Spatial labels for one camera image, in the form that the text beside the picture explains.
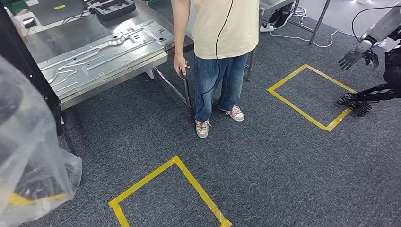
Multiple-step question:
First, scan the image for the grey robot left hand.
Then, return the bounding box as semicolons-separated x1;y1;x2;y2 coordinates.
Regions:
0;84;24;126

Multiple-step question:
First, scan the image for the idle humanoid robot grey hand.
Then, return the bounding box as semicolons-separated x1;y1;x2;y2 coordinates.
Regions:
338;48;364;71

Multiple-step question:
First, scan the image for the person's right hand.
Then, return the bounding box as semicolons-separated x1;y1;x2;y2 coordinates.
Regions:
174;53;191;78

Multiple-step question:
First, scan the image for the black plastic plate frame part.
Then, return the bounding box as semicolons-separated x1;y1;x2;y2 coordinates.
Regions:
0;6;63;136

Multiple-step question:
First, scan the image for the steel workbench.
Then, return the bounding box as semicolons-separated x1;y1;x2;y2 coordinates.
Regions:
4;0;196;118

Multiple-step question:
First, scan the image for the idle black humanoid robot body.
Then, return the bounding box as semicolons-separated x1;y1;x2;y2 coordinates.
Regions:
338;26;401;117

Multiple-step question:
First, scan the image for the clear plastic bag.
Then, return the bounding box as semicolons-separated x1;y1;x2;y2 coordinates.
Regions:
0;55;83;227

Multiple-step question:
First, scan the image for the person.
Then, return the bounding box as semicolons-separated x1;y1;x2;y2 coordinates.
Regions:
171;0;261;139

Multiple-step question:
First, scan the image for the chrome stool base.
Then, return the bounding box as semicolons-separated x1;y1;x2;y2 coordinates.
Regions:
291;5;308;19

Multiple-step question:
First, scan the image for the yellow floor tape square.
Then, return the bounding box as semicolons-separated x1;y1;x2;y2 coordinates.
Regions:
266;63;357;131
108;156;233;227

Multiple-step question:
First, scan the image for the stamped sheet metal panel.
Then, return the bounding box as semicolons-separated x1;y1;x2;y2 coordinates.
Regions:
37;21;176;102

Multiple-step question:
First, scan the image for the black shoe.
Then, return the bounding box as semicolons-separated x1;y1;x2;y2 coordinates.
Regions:
269;2;294;29

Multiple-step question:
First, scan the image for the black foam tray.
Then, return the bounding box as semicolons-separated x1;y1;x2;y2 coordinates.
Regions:
85;0;137;22

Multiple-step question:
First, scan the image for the black mat with yellow sticker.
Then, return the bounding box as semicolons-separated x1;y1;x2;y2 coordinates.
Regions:
27;0;87;26

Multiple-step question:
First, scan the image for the green plastic crate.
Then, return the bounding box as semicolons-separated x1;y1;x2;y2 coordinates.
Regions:
0;0;29;15

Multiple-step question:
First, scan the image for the idle humanoid robot wrist camera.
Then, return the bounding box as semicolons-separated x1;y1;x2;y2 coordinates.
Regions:
363;48;380;69

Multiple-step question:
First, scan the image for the idle humanoid robot black cable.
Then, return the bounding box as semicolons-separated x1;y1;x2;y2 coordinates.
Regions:
351;5;401;41

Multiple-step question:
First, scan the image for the black controller cable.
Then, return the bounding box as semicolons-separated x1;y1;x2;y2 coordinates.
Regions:
194;0;235;115

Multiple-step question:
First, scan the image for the white floor cable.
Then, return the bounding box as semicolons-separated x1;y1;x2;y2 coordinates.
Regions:
269;29;356;48

